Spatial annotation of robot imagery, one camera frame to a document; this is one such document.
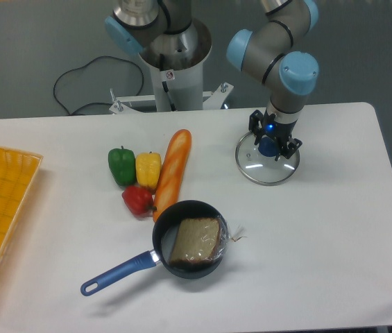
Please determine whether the yellow toy bell pepper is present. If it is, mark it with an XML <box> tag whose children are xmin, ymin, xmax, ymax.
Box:
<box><xmin>135</xmin><ymin>152</ymin><xmax>162</xmax><ymax>193</ymax></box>

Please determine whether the black pan blue handle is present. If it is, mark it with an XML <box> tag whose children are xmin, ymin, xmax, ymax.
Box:
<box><xmin>80</xmin><ymin>200</ymin><xmax>230</xmax><ymax>296</ymax></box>

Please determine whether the black floor cable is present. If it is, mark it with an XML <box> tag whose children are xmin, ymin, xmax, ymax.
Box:
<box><xmin>52</xmin><ymin>55</ymin><xmax>145</xmax><ymax>116</ymax></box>

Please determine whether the wrapped bread slice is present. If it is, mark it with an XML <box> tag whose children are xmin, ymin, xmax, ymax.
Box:
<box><xmin>168</xmin><ymin>216</ymin><xmax>245</xmax><ymax>270</ymax></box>

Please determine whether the red toy bell pepper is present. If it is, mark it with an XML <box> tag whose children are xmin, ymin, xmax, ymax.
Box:
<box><xmin>121</xmin><ymin>185</ymin><xmax>156</xmax><ymax>216</ymax></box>

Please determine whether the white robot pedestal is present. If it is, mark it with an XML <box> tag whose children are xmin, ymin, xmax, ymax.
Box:
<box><xmin>105</xmin><ymin>17</ymin><xmax>234</xmax><ymax>112</ymax></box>

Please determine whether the glass pot lid blue knob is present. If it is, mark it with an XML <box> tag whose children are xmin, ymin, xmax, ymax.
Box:
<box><xmin>235</xmin><ymin>132</ymin><xmax>300</xmax><ymax>186</ymax></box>

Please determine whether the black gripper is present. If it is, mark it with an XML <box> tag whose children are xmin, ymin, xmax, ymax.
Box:
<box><xmin>248</xmin><ymin>110</ymin><xmax>302</xmax><ymax>161</ymax></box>

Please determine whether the black cable on pedestal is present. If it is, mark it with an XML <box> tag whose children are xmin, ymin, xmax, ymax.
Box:
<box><xmin>159</xmin><ymin>51</ymin><xmax>178</xmax><ymax>112</ymax></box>

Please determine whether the green toy bell pepper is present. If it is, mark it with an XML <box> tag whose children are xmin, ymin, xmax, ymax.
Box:
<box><xmin>108</xmin><ymin>146</ymin><xmax>137</xmax><ymax>187</ymax></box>

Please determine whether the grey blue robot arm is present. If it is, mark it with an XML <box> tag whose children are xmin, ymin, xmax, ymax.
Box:
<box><xmin>105</xmin><ymin>1</ymin><xmax>319</xmax><ymax>159</ymax></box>

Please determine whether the toy baguette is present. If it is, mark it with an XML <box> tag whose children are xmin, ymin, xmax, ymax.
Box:
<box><xmin>153</xmin><ymin>129</ymin><xmax>192</xmax><ymax>222</ymax></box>

